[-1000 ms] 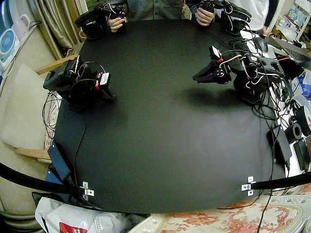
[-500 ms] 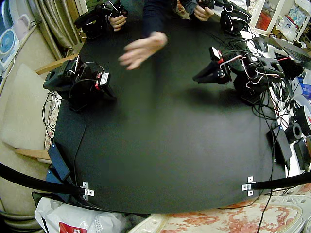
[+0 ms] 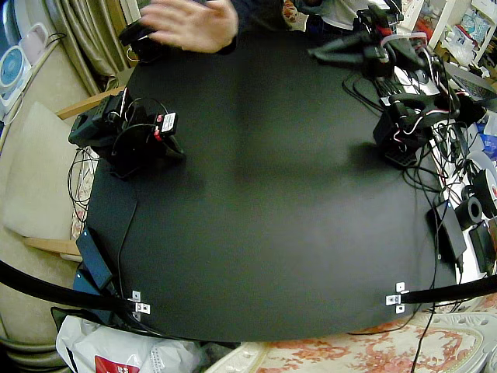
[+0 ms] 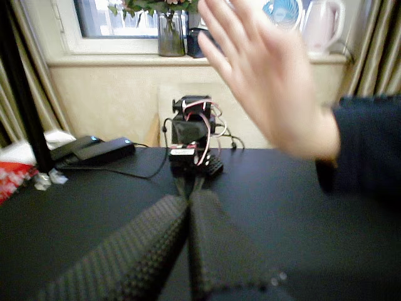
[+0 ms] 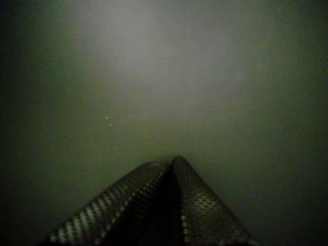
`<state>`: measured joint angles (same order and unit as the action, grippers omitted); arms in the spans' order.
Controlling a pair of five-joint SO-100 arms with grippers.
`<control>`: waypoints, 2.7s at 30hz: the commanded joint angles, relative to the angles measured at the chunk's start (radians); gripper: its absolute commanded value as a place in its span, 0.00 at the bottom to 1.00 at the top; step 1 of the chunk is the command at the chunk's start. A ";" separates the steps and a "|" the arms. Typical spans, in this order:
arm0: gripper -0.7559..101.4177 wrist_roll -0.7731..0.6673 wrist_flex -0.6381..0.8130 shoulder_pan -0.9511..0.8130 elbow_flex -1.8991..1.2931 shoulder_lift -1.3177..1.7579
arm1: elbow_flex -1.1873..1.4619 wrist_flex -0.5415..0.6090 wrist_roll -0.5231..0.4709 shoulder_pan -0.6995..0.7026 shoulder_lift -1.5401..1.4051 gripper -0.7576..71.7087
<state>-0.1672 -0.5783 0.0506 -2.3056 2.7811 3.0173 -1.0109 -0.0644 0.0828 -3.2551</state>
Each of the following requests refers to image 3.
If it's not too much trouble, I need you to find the black leader arm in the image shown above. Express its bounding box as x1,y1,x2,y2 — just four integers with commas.
118,19,166,63

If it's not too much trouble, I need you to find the navy-sleeved person's hand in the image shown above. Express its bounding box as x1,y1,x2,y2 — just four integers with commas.
141,0,240,54

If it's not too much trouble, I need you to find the gray laptop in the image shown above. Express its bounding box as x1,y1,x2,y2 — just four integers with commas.
438,61,497,106

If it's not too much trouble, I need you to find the black table mat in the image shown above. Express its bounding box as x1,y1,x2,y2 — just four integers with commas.
83,30,459,343

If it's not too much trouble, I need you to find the beige seat cushion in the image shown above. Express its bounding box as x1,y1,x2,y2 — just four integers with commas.
2,101,92,240

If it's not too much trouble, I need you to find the blue power adapter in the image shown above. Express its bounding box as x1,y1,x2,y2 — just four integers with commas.
75,227,113,289

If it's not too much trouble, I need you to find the beige curtain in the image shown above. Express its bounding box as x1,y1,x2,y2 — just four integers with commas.
44,0,135,98

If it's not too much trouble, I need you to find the blue white package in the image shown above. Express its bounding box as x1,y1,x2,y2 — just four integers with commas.
479,116,497,156

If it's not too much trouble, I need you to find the blue flat box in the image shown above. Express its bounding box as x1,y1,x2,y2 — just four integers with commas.
72,267,106,300

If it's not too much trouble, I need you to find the pale pink appliance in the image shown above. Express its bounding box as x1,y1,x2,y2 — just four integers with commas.
19,22,50,65

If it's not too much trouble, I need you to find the white blue desk fan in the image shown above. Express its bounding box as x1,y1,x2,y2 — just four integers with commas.
0,44,32,108

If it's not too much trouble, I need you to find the black filament spool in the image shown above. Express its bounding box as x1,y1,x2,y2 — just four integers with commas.
461,169,497,218

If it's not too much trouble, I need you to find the black tape roll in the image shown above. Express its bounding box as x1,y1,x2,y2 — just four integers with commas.
454,197,485,230

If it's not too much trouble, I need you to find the black power brick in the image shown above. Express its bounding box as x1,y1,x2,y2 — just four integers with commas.
426,200,468,265

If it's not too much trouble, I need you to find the white plastic bag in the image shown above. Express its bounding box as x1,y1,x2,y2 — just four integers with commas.
55,314,203,373

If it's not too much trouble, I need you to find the black rectangular box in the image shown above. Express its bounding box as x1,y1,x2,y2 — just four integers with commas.
468,221,497,274

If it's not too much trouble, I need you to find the pink floral tablecloth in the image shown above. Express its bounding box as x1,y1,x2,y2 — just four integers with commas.
201,310,497,373

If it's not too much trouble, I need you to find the black cable on mat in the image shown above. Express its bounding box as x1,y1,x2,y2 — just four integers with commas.
116,170,140,300

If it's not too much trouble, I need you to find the white shelf frame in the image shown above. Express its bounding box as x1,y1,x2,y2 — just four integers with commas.
399,0,457,54

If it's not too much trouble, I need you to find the wooden chair frame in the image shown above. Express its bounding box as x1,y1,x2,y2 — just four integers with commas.
23,87,127,257

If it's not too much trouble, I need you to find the black camera rig bar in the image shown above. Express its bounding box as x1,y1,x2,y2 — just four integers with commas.
0,259,135,312
401,274,497,305

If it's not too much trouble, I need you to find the long black hanging cable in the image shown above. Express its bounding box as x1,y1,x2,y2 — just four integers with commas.
411,193,442,373

